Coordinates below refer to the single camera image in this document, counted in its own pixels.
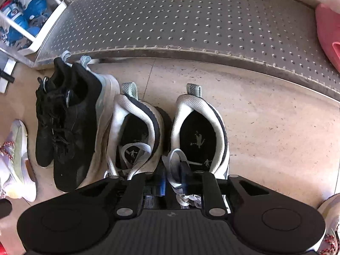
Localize person's shoe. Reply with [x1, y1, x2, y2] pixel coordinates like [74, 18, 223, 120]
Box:
[0, 119, 38, 202]
[317, 193, 340, 255]

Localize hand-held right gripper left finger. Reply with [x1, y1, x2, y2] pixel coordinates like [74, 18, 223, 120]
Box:
[77, 172, 166, 220]

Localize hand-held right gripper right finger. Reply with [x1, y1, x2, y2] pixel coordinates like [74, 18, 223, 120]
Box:
[181, 162, 266, 217]

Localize pink slipper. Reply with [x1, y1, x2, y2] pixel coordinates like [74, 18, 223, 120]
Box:
[315, 3, 340, 73]

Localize person's left shoe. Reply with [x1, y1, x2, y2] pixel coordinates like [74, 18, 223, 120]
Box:
[0, 119, 38, 202]

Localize white black high-top sneaker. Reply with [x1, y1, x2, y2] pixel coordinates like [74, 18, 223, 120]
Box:
[104, 82, 166, 181]
[162, 83, 230, 210]

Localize white storage cart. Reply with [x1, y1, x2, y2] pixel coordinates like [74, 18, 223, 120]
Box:
[0, 0, 69, 94]

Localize person's right shoe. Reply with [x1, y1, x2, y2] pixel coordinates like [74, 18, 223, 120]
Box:
[317, 193, 340, 255]

